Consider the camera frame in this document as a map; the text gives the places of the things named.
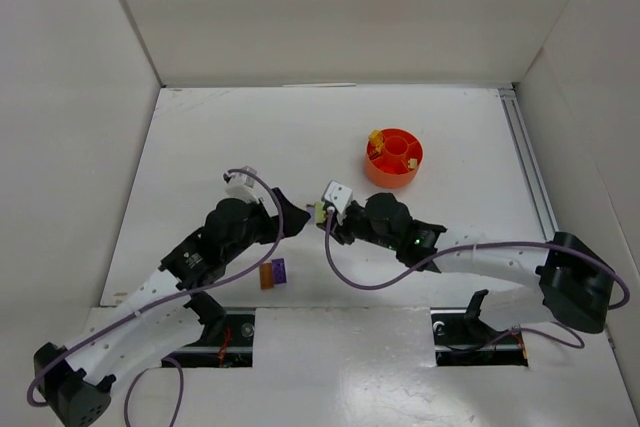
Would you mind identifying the green and lilac lego stack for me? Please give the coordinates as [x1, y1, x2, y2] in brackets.
[306, 202, 327, 225]

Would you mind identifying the yellow lego brick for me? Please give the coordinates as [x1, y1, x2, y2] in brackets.
[368, 130, 385, 154]

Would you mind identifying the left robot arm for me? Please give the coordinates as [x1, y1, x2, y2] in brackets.
[26, 188, 310, 426]

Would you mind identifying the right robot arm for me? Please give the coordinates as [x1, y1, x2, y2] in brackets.
[320, 186, 616, 334]

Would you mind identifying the purple lego brick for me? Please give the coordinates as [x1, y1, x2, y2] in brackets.
[271, 258, 287, 286]

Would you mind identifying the brown lego brick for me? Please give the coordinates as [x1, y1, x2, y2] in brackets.
[258, 263, 275, 290]

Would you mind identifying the orange round divided container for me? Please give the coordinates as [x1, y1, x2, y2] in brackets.
[364, 128, 424, 189]

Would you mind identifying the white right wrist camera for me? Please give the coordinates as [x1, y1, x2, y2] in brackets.
[322, 180, 353, 223]

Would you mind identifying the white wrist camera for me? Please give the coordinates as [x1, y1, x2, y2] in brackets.
[223, 172, 258, 203]
[322, 180, 353, 223]

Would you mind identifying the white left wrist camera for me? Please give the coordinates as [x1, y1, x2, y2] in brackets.
[223, 172, 258, 203]

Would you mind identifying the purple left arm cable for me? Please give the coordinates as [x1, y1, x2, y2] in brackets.
[27, 167, 286, 427]

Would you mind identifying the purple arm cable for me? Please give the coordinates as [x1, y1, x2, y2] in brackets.
[323, 204, 631, 351]
[27, 167, 286, 427]

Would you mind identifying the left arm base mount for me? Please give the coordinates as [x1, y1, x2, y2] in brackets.
[169, 307, 256, 369]

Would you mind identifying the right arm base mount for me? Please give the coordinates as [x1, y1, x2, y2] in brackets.
[431, 289, 528, 367]

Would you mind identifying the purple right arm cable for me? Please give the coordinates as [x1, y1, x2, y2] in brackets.
[323, 204, 631, 351]

